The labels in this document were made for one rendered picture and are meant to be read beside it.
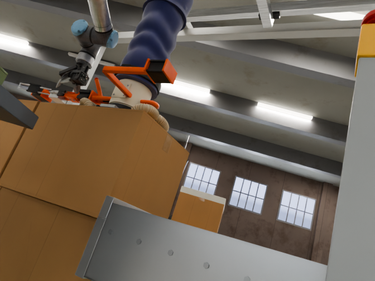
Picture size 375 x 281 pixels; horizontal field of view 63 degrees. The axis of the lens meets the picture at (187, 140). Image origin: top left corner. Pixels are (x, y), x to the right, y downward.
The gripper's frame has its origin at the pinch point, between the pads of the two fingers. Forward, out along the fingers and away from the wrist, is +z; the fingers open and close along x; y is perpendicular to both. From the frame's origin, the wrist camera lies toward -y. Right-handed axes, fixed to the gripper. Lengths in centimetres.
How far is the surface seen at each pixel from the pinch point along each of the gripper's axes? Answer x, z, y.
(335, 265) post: -54, 49, 134
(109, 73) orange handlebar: -23, 0, 48
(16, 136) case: -17.8, 31.5, 6.2
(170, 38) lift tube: -1, -36, 52
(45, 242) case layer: -18, 66, 48
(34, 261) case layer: -18, 72, 47
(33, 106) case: -17.8, 16.2, 6.7
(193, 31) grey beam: 183, -208, -62
